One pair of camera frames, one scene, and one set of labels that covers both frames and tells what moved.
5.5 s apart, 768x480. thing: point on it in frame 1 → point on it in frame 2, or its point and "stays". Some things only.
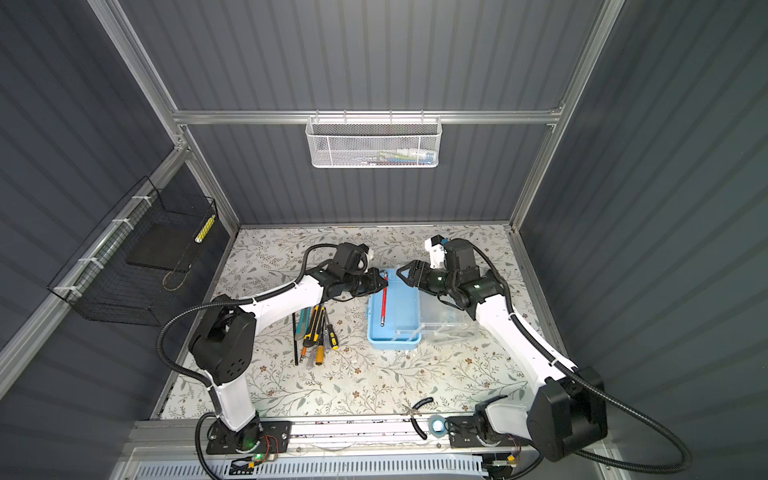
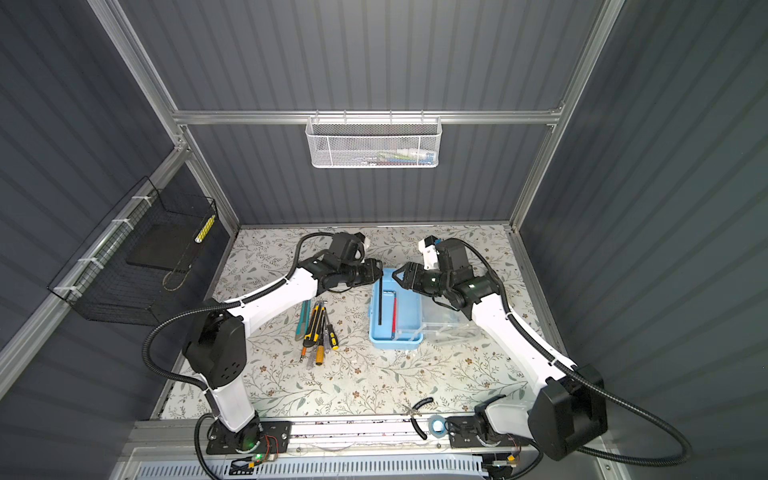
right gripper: [418, 276] stays
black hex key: [295, 338] → [380, 300]
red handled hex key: [384, 306] → [393, 327]
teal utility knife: [302, 321] stays
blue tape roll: [437, 426] stays
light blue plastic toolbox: [411, 317] stays
